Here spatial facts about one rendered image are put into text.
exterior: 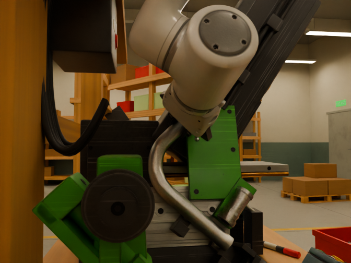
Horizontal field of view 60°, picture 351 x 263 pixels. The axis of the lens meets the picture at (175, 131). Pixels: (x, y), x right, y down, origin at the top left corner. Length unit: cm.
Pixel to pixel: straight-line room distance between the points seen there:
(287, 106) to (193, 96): 1052
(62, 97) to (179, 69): 973
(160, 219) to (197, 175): 12
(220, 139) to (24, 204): 41
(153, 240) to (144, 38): 40
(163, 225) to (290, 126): 1035
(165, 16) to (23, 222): 33
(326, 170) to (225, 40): 724
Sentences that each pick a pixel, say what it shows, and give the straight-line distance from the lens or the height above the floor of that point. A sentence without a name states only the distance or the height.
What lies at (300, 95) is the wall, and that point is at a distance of 1118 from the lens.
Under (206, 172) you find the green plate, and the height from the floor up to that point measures 112.
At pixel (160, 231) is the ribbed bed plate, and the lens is 64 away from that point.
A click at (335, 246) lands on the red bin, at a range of 102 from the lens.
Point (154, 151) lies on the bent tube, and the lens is 61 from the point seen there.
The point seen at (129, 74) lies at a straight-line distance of 471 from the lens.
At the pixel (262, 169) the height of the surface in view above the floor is 112.
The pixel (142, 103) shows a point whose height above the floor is 175.
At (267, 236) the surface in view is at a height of 90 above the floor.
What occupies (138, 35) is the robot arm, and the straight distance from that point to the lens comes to 40.
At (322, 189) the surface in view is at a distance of 702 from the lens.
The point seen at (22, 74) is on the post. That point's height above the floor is 128.
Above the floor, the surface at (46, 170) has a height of 42.
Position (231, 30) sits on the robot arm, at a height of 131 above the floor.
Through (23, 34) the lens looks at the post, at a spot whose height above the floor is 133.
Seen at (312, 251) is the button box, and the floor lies 95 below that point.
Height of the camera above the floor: 118
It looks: 2 degrees up
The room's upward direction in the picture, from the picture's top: straight up
